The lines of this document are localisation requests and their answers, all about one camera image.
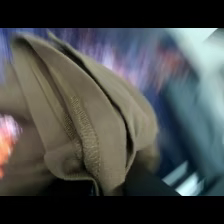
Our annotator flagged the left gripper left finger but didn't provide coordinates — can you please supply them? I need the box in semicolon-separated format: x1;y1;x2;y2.
40;179;98;197

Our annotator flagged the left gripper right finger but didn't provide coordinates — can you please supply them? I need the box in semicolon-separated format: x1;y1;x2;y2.
122;160;182;197

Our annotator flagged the brown garment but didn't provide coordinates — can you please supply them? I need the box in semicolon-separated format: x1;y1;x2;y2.
0;31;161;197

